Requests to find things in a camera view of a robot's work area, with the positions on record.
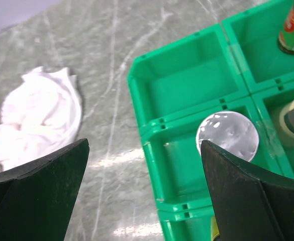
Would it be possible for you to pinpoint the white crumpled cloth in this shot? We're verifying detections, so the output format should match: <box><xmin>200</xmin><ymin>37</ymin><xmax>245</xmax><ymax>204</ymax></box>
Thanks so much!
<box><xmin>0</xmin><ymin>66</ymin><xmax>82</xmax><ymax>172</ymax></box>

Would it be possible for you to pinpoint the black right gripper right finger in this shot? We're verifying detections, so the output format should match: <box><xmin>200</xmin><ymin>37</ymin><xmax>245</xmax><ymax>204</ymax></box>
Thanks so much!
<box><xmin>201</xmin><ymin>141</ymin><xmax>294</xmax><ymax>240</ymax></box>

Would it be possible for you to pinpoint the green compartment bin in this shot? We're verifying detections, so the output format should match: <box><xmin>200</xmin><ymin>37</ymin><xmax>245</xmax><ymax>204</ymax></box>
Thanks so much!
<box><xmin>128</xmin><ymin>1</ymin><xmax>294</xmax><ymax>240</ymax></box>

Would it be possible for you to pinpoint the yellow bottle cork cap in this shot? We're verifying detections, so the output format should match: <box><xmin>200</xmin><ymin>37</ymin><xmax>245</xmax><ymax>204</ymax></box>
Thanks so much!
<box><xmin>211</xmin><ymin>216</ymin><xmax>221</xmax><ymax>241</ymax></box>

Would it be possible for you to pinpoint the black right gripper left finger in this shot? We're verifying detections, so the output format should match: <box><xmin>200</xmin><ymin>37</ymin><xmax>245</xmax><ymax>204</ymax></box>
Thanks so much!
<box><xmin>0</xmin><ymin>138</ymin><xmax>89</xmax><ymax>240</ymax></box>

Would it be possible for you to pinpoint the silver lid blue label jar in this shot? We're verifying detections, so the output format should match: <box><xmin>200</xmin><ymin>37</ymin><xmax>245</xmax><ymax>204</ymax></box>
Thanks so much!
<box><xmin>195</xmin><ymin>110</ymin><xmax>259</xmax><ymax>162</ymax></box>

